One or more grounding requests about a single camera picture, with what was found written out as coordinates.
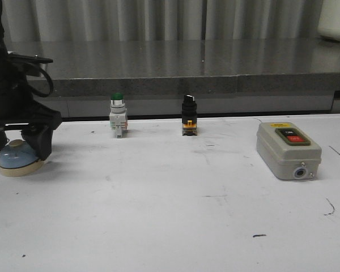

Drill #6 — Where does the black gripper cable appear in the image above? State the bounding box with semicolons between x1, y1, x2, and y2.
6;52;54;98

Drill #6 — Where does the black selector switch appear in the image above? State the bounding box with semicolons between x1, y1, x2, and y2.
181;95;197;136

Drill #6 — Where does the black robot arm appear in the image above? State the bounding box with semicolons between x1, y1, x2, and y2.
0;1;62;160

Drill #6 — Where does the white container in background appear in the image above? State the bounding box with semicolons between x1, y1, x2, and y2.
317;0;340;42

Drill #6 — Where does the grey on-off switch box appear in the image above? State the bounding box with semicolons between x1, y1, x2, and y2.
256;122;322;180

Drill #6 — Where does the blue desk call bell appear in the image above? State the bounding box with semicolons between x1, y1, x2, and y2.
0;139;44;177

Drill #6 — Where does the green indicator push button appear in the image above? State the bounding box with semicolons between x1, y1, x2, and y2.
109;92;128;138

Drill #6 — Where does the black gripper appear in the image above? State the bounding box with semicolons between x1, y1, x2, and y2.
0;53;62;160

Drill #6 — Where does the grey stone counter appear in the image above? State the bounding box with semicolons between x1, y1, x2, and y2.
7;38;340;120

